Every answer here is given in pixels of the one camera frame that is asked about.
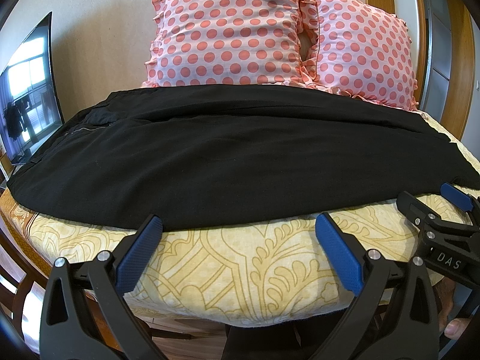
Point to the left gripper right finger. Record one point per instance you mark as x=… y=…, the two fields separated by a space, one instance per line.
x=393 y=314

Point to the black television screen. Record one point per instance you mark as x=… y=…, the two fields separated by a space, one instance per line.
x=30 y=108

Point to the polka dot pillow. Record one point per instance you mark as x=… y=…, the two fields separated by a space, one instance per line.
x=359 y=51
x=229 y=42

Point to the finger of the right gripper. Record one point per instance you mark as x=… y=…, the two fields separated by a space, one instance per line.
x=419 y=214
x=464 y=201

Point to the right polka dot pillow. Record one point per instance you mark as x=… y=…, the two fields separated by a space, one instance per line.
x=359 y=51

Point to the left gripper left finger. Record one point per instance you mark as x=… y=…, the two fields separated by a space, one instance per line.
x=68 y=329

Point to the wooden door frame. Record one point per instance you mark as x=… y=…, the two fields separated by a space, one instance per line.
x=444 y=55

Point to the black pants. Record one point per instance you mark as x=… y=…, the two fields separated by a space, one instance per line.
x=214 y=155

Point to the left polka dot pillow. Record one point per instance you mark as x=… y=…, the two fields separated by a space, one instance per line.
x=229 y=42

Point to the person's right hand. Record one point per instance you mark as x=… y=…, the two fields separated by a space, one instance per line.
x=453 y=329

